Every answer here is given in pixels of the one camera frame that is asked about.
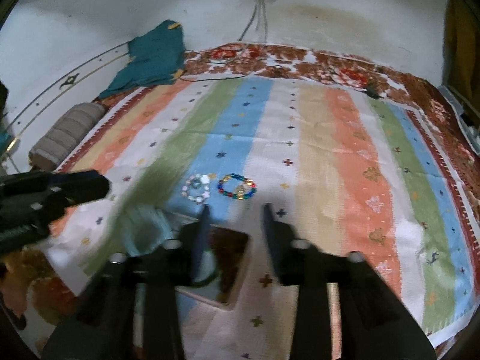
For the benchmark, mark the grey striped bolster pillow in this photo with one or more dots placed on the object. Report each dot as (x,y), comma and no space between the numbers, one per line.
(65,135)

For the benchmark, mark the wooden jewelry box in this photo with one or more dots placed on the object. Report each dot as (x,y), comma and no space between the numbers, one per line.
(223,270)

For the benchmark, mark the striped colourful bedspread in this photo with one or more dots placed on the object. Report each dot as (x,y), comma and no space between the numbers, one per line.
(391,177)

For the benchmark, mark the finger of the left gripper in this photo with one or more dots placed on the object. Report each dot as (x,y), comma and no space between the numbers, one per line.
(32,189)
(17,213)

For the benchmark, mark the teal cloth garment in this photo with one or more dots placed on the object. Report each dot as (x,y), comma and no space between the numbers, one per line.
(156,58)

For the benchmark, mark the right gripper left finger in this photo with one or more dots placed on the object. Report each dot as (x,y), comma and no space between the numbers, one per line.
(102,326)

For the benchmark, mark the black charger plug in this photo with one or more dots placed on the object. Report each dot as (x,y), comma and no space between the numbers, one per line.
(373,91)

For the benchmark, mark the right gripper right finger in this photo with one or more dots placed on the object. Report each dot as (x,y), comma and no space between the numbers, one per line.
(374,322)

